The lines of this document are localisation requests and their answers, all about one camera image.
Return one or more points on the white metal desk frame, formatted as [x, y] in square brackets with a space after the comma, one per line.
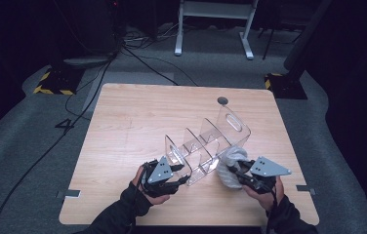
[217, 9]

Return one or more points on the black tripod legs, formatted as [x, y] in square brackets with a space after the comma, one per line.
[269, 42]

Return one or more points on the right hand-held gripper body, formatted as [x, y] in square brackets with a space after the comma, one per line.
[266, 169]

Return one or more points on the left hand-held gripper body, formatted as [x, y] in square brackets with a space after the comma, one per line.
[160, 175]

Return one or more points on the black pole stand striped base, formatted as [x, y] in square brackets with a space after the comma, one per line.
[289, 85]

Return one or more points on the clear acrylic divided organizer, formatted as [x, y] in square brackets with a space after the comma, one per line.
[204, 143]

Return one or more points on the black stand with striped base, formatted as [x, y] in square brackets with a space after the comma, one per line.
[59, 83]

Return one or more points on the grey striped towel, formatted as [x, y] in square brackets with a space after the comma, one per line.
[228, 156]

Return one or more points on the round black table grommet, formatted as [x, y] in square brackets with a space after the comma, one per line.
[223, 100]

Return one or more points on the person's left hand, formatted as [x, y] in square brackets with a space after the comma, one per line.
[139, 182]

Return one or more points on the person's right hand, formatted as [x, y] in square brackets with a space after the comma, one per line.
[269, 200]

